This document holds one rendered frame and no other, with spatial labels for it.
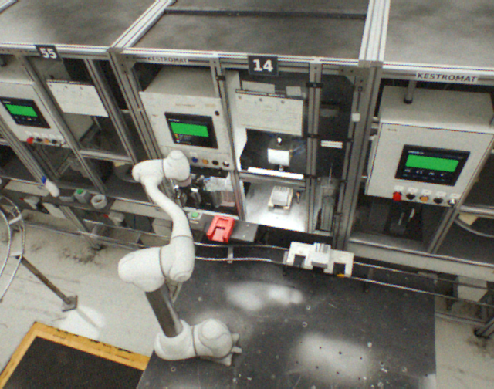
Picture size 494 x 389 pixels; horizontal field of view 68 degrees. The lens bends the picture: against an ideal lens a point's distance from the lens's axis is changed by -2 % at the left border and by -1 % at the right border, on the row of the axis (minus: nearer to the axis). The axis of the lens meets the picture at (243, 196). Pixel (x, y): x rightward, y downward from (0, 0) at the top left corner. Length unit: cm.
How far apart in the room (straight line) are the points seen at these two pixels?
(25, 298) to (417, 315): 310
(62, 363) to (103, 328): 37
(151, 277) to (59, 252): 238
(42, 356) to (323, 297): 222
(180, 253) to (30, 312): 231
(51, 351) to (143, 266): 194
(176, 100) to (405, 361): 177
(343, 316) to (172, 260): 114
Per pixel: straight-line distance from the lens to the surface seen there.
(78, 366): 327
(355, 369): 220
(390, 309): 236
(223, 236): 222
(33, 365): 346
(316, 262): 215
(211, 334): 198
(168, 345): 201
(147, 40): 190
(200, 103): 175
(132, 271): 161
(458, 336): 319
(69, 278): 369
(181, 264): 156
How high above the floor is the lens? 278
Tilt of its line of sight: 49 degrees down
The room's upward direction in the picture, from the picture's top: 9 degrees counter-clockwise
